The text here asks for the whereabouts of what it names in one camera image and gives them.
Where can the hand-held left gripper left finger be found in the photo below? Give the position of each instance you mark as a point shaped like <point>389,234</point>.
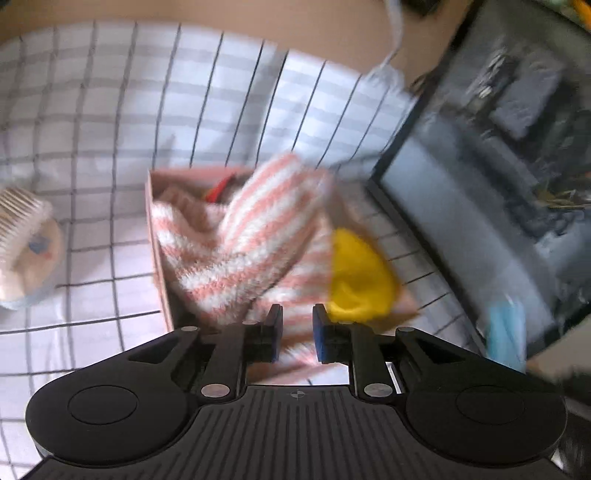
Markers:
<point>275,332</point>

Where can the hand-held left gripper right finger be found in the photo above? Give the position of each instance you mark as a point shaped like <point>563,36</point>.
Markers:
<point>321,332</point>

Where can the yellow plush toy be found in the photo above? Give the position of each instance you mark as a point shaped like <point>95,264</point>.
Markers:
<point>360,277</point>

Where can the pink striped towel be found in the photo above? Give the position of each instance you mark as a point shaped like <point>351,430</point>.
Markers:
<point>249,240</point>

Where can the blue face mask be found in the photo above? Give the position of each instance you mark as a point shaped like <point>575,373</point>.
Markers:
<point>505,332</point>

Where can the pink cardboard box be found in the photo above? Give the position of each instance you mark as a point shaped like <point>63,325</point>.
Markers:
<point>184,180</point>

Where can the white checked tablecloth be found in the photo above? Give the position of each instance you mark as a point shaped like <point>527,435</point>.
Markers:
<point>92,138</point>

